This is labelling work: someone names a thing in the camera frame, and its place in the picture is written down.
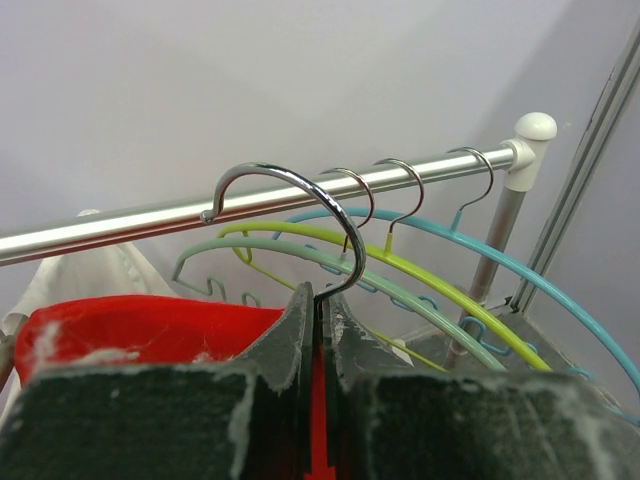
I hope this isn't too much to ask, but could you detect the teal blue hanger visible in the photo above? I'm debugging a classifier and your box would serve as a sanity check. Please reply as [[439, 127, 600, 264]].
[[272, 146, 640, 429]]

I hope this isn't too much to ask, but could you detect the white t shirt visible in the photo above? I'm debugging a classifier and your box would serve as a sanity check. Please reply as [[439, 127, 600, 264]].
[[0, 208, 174, 396]]

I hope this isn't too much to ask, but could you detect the grey hanger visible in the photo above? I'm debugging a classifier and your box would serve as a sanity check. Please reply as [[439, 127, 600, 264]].
[[0, 331, 15, 391]]

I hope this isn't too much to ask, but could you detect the silver clothes rack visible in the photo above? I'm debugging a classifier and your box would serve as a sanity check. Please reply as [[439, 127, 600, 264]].
[[0, 112, 559, 371]]

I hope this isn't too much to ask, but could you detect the mint green hanger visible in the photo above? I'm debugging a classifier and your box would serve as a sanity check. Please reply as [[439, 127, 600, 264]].
[[172, 163, 505, 371]]

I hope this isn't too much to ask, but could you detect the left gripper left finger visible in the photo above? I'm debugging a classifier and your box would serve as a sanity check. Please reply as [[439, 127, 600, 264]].
[[0, 281, 316, 480]]

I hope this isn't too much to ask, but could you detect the red t shirt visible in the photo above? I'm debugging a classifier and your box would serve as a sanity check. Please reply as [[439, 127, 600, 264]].
[[14, 294, 331, 480]]

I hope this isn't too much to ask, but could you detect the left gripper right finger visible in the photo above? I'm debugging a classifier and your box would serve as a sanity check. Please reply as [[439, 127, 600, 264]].
[[323, 295, 639, 479]]

